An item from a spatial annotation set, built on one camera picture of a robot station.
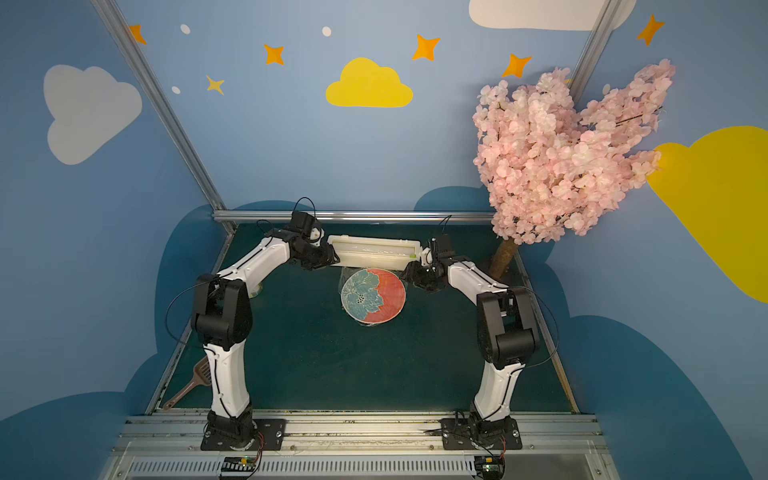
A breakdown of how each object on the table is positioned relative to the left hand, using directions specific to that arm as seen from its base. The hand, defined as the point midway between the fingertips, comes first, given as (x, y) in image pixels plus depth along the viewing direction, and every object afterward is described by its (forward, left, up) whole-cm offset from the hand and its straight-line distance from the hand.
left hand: (334, 257), depth 98 cm
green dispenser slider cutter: (+5, -27, -4) cm, 28 cm away
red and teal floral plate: (-8, -13, -11) cm, 19 cm away
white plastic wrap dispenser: (+5, -8, -3) cm, 10 cm away
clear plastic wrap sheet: (+1, -3, -10) cm, 11 cm away
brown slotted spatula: (-36, +34, -10) cm, 51 cm away
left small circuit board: (-56, +18, -14) cm, 61 cm away
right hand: (-5, -25, -3) cm, 26 cm away
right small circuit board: (-55, -45, -13) cm, 72 cm away
